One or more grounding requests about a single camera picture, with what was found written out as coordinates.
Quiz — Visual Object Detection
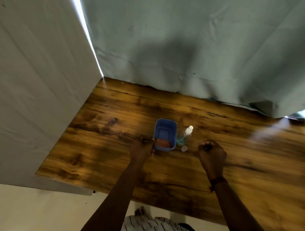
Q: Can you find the clear bottle with blue liquid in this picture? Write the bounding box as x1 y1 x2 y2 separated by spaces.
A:
176 126 194 146

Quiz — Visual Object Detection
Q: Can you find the blue plastic tub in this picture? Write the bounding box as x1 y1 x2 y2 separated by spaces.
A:
153 118 178 152

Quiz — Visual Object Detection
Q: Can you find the striped clothing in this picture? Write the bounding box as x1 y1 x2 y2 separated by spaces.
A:
121 215 195 231

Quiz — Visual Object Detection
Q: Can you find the person's left forearm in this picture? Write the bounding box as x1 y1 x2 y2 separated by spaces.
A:
81 160 148 231

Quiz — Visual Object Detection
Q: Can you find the grey-green fabric curtain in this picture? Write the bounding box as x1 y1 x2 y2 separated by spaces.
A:
80 0 305 119

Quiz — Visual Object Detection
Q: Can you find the person's left hand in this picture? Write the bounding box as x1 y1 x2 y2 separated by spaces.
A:
129 136 155 164

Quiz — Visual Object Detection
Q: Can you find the dark wrist band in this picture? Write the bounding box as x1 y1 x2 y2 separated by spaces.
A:
209 176 228 192

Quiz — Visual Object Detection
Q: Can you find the person's right hand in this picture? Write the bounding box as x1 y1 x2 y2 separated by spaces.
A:
198 140 227 181

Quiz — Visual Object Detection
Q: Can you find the person's right forearm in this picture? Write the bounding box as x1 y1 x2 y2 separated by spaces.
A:
213 180 265 231

